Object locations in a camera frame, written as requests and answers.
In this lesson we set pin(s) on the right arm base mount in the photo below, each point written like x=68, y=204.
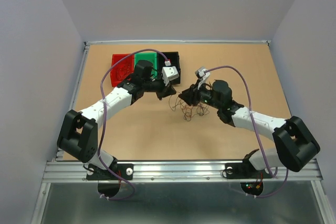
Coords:
x=241, y=170

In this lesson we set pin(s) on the aluminium frame rail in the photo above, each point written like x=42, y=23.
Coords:
x=182, y=191

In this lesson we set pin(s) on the red plastic bin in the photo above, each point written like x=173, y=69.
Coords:
x=122, y=69

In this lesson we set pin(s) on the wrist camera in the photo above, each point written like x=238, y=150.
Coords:
x=202, y=76
x=169, y=73

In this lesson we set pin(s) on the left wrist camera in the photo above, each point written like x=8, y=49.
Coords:
x=169, y=73

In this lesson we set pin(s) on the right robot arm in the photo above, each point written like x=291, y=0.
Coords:
x=295, y=146

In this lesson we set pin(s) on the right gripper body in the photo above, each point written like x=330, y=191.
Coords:
x=205, y=95

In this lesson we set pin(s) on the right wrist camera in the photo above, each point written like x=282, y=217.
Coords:
x=202, y=76

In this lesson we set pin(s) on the black plastic bin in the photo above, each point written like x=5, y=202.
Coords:
x=174, y=58

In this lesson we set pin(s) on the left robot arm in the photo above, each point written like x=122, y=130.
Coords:
x=79, y=131

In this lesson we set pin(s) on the green plastic bin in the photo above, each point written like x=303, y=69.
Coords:
x=148, y=56

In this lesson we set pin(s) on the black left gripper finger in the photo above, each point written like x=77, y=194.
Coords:
x=168, y=91
x=160, y=95

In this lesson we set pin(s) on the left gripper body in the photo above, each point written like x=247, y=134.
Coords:
x=159, y=85

